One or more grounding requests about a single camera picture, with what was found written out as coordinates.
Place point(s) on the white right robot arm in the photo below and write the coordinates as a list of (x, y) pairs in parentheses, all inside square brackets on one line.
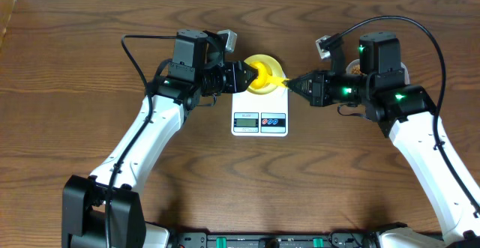
[(405, 115)]

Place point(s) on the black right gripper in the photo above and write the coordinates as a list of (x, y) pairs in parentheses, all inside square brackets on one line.
[(319, 97)]

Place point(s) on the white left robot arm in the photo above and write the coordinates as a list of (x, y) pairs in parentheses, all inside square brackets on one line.
[(104, 209)]

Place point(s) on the yellow plastic scoop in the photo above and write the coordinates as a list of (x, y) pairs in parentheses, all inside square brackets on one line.
[(266, 77)]

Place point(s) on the white digital kitchen scale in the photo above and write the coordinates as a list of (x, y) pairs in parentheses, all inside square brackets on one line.
[(260, 114)]

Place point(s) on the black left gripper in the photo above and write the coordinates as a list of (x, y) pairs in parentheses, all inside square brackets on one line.
[(230, 74)]

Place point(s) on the clear container of soybeans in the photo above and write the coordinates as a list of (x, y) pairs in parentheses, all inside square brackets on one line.
[(354, 68)]

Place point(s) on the yellow bowl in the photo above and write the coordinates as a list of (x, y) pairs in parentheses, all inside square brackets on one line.
[(269, 60)]

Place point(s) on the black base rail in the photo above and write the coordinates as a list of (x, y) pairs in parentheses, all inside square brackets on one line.
[(262, 240)]

